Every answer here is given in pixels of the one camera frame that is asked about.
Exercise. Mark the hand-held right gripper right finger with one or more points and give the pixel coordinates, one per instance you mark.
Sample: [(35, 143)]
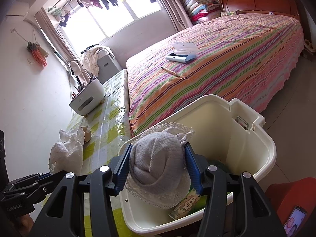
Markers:
[(192, 171)]

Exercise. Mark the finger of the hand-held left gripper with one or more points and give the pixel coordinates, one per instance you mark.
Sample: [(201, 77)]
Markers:
[(27, 188), (37, 177)]

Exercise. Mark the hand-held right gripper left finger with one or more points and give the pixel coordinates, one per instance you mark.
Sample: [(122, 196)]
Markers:
[(123, 170)]

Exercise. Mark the grey knit hat lace brim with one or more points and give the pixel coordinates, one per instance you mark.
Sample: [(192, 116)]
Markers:
[(158, 163)]

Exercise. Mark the green tissue packet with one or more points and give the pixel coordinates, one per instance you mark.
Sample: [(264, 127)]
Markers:
[(185, 206)]

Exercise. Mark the cream plastic bin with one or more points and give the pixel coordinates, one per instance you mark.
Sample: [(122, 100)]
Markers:
[(217, 128)]

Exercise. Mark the white desk organizer box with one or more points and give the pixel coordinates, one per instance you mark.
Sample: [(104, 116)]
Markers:
[(86, 98)]

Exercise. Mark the bunch of pens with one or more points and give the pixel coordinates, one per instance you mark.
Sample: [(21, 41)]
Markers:
[(79, 88)]

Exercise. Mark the red plastic stool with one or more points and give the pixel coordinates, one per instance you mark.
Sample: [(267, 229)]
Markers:
[(291, 195)]

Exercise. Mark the pencil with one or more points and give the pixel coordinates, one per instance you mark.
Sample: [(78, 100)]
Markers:
[(170, 71)]

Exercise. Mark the white standing appliance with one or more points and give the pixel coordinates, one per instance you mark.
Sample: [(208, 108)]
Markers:
[(107, 66)]

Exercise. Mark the bed with striped cover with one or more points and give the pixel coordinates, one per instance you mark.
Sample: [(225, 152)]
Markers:
[(222, 66)]

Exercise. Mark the beige hanging garment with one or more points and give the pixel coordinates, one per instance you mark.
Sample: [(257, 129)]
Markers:
[(79, 69)]

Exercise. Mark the smartphone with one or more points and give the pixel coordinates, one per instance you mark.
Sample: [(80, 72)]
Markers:
[(295, 221)]

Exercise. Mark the white appliance with cloth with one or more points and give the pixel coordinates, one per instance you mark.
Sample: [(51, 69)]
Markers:
[(90, 59)]

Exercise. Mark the beige curtain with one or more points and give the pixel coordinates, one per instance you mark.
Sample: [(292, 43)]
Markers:
[(176, 12), (54, 37)]

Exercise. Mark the window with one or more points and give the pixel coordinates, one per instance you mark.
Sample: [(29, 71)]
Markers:
[(98, 24)]

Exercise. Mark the floral patterned cloth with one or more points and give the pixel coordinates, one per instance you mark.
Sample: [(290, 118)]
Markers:
[(233, 13)]

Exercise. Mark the green clothes hanger rack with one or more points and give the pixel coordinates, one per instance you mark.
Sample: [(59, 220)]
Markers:
[(54, 10)]

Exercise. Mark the stack of folded quilts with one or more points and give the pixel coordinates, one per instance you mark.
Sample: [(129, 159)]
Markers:
[(200, 2)]

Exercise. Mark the beige fuzzy slippers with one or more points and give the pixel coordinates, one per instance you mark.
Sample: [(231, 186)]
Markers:
[(309, 46)]

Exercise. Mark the wooden bed headboard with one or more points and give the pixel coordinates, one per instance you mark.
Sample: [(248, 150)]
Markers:
[(259, 0)]

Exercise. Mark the orange cloth on wall hook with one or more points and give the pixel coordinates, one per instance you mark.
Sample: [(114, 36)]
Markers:
[(39, 56)]

